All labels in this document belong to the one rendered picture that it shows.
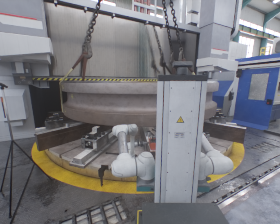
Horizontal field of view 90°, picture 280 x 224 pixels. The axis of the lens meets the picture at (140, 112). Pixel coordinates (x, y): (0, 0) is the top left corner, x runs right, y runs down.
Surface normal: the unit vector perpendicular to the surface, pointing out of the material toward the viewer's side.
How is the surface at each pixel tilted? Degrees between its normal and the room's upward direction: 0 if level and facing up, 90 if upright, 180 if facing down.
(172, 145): 90
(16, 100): 90
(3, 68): 90
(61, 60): 90
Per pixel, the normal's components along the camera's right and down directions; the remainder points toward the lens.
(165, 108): 0.00, 0.20
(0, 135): 0.46, 0.18
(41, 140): 0.76, 0.13
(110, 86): -0.23, 0.20
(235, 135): -0.65, 0.15
